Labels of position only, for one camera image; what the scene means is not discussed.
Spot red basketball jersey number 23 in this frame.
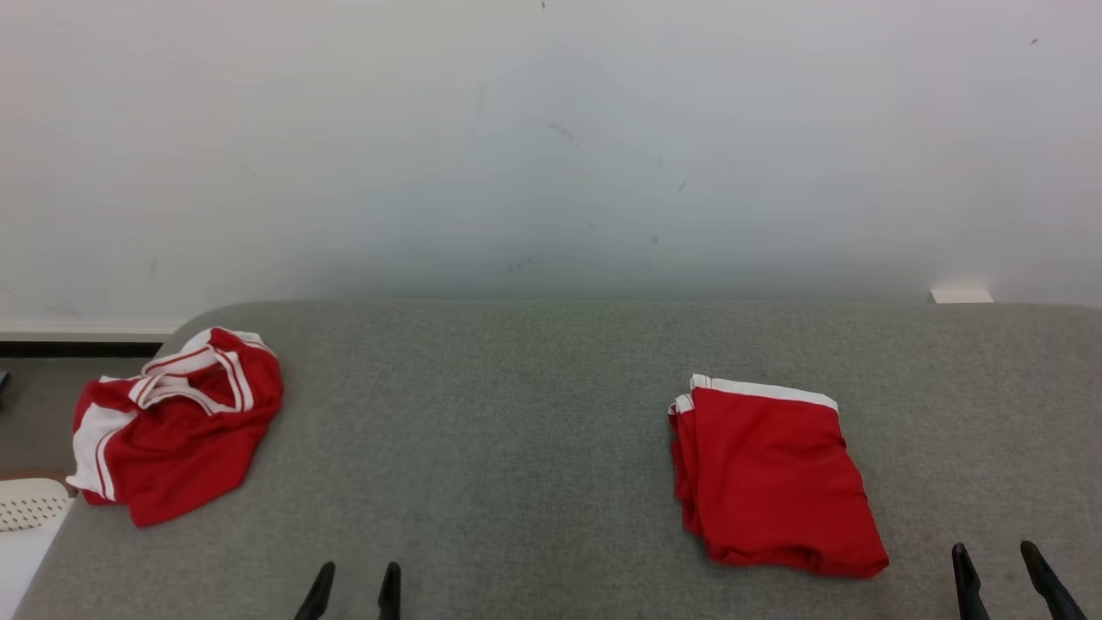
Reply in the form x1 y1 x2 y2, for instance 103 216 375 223
66 326 285 528

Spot black baseboard strip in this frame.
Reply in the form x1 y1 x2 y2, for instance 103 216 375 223
0 342 164 359

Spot grey fabric sofa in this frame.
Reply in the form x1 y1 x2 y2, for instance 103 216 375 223
13 299 1102 620

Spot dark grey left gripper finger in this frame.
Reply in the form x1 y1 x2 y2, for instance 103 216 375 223
294 561 337 620
377 561 403 620

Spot red shorts with white trim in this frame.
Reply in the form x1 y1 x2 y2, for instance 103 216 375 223
667 373 890 580

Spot white perforated laundry basket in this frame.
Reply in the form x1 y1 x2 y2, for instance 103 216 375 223
0 478 74 620

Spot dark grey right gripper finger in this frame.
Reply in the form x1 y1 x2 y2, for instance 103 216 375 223
1020 540 1087 620
951 542 991 620

